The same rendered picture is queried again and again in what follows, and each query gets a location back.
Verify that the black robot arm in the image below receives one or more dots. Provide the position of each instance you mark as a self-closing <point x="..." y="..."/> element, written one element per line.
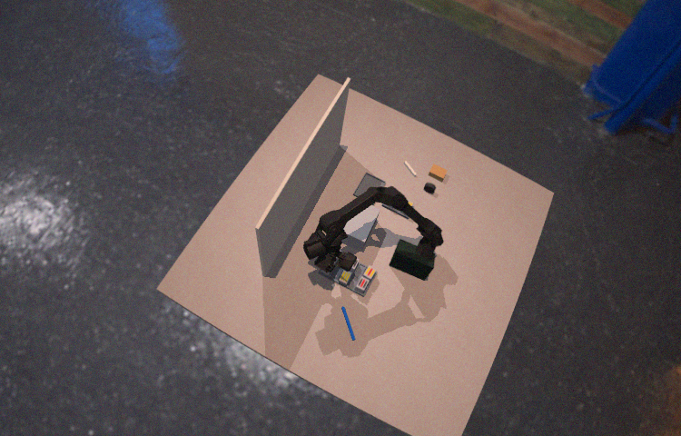
<point x="333" y="222"/>

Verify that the orange flat box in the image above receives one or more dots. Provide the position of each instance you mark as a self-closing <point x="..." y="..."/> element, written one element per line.
<point x="437" y="172"/>

